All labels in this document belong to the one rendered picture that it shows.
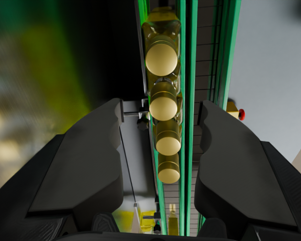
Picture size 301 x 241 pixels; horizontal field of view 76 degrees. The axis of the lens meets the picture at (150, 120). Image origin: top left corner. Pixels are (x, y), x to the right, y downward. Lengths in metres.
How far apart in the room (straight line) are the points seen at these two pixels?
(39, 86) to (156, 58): 0.12
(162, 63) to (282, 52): 0.55
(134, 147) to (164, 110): 0.43
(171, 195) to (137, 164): 0.21
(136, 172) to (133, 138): 0.16
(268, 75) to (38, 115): 0.66
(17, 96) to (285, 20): 0.66
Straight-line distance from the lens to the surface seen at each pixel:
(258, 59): 0.70
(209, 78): 0.53
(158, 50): 0.21
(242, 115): 0.70
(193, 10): 0.40
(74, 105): 0.28
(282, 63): 0.74
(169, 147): 0.27
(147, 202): 0.87
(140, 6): 0.40
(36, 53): 0.22
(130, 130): 0.61
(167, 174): 0.30
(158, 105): 0.23
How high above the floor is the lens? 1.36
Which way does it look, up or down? 57 degrees down
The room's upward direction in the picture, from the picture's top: 174 degrees counter-clockwise
